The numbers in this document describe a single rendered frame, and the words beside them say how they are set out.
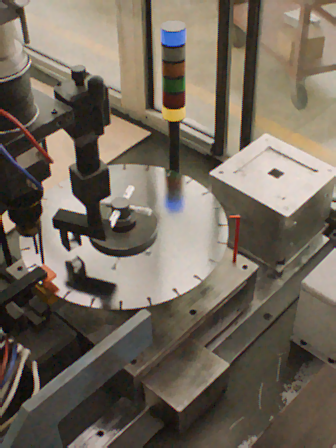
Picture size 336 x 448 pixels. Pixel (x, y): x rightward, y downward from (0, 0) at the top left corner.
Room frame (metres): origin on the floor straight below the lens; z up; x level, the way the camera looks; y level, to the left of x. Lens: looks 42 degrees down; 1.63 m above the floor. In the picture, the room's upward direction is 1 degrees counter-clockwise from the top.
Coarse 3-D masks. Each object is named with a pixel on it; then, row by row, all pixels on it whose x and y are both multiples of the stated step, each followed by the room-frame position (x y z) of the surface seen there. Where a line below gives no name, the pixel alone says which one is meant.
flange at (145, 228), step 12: (132, 204) 0.78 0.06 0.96; (108, 216) 0.73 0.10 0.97; (132, 216) 0.73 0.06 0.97; (144, 216) 0.75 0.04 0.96; (156, 216) 0.75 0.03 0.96; (120, 228) 0.71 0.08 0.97; (132, 228) 0.72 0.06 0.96; (144, 228) 0.72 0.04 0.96; (156, 228) 0.72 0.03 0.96; (96, 240) 0.70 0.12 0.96; (108, 240) 0.70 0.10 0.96; (120, 240) 0.70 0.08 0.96; (132, 240) 0.70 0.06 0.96; (144, 240) 0.70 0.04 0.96; (120, 252) 0.68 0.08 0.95
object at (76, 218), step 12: (96, 204) 0.65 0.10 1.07; (60, 216) 0.68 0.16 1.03; (72, 216) 0.68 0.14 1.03; (84, 216) 0.68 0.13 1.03; (96, 216) 0.65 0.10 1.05; (60, 228) 0.67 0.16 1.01; (72, 228) 0.66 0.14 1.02; (84, 228) 0.65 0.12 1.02; (96, 228) 0.65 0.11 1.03; (108, 228) 0.66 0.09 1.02; (60, 240) 0.68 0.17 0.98
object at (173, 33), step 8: (168, 24) 1.03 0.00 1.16; (176, 24) 1.03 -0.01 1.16; (184, 24) 1.03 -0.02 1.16; (160, 32) 1.03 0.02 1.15; (168, 32) 1.01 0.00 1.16; (176, 32) 1.01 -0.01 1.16; (184, 32) 1.02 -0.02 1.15; (168, 40) 1.01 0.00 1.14; (176, 40) 1.00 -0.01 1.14; (184, 40) 1.02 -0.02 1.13
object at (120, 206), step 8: (128, 192) 0.76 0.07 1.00; (104, 200) 0.74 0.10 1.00; (112, 200) 0.74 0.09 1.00; (120, 200) 0.74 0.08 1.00; (128, 200) 0.74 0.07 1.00; (112, 208) 0.72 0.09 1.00; (120, 208) 0.72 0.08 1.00; (128, 208) 0.72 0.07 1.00; (136, 208) 0.72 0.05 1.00; (144, 208) 0.72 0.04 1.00; (112, 216) 0.71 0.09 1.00; (120, 216) 0.72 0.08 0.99; (128, 216) 0.73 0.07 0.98; (112, 224) 0.69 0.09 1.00
